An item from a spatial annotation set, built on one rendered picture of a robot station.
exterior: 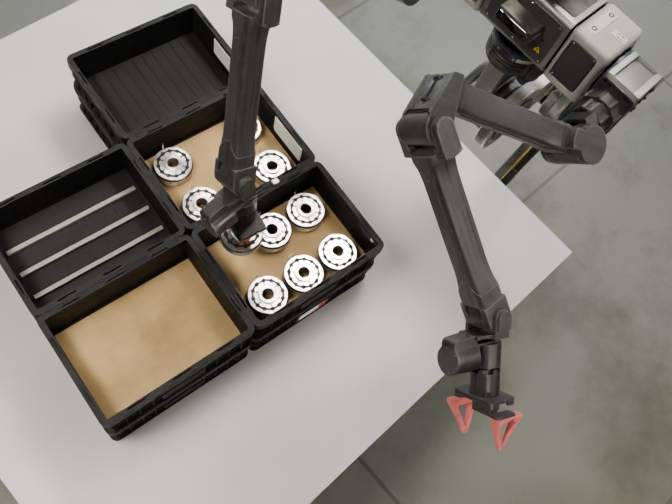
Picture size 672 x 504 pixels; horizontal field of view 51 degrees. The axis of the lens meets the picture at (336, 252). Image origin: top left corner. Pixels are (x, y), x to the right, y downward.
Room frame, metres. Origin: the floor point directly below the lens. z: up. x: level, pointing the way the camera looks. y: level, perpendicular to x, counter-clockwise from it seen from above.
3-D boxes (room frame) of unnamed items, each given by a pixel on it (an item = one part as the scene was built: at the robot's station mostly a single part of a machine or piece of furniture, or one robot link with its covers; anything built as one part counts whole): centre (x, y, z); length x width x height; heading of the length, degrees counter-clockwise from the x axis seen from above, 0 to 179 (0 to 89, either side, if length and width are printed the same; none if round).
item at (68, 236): (0.56, 0.58, 0.87); 0.40 x 0.30 x 0.11; 149
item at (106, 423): (0.41, 0.32, 0.92); 0.40 x 0.30 x 0.02; 149
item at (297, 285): (0.71, 0.05, 0.86); 0.10 x 0.10 x 0.01
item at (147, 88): (1.06, 0.63, 0.87); 0.40 x 0.30 x 0.11; 149
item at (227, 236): (0.69, 0.23, 0.98); 0.10 x 0.10 x 0.01
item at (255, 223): (0.68, 0.23, 1.10); 0.10 x 0.07 x 0.07; 54
